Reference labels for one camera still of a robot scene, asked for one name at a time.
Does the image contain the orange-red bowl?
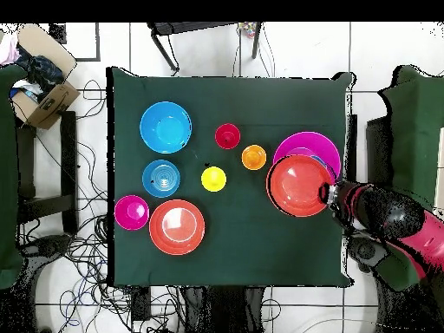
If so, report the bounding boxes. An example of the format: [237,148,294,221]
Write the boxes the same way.
[148,198,206,257]
[265,153,335,219]

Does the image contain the large pink bowl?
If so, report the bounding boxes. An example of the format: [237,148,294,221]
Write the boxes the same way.
[272,130,343,183]

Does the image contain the green cloth covered table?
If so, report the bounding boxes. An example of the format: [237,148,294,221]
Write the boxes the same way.
[366,64,444,292]
[0,63,27,291]

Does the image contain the orange cup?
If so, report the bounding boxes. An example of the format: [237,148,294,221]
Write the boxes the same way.
[241,144,268,172]

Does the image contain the dark green tablecloth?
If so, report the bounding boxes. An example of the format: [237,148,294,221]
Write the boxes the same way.
[106,66,354,288]

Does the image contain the yellow cup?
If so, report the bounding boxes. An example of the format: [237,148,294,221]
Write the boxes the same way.
[200,166,227,193]

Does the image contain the red cup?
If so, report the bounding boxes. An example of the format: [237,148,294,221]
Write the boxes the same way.
[214,122,242,151]

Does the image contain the small blue bowl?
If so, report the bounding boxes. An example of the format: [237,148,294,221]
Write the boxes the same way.
[141,159,181,199]

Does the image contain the large blue bowl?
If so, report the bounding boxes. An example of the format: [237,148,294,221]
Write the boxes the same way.
[139,101,193,154]

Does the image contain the colourful small objects pile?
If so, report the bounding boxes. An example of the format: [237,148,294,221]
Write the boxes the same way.
[238,22,258,39]

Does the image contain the small magenta bowl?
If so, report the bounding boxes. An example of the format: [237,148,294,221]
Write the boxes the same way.
[114,194,151,232]

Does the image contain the black rectangular box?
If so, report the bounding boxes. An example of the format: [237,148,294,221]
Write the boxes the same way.
[131,287,152,322]

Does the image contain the cardboard box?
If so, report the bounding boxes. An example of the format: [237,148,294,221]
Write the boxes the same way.
[10,23,82,130]

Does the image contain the dark blue cloth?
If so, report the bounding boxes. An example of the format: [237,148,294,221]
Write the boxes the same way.
[15,48,65,101]

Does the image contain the black pedestal leg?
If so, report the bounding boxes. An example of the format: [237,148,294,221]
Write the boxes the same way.
[18,233,75,270]
[346,235,391,275]

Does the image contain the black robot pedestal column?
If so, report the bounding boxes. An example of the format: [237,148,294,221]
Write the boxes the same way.
[180,285,268,333]

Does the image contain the tangle of black cables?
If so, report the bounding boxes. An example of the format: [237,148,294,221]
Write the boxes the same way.
[34,79,185,333]

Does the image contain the black stool frame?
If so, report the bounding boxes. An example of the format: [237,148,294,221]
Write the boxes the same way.
[147,22,263,75]

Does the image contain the blue cable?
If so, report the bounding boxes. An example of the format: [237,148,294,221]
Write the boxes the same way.
[58,259,108,329]

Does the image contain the black bench frame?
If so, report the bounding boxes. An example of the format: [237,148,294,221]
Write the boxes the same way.
[15,110,79,235]

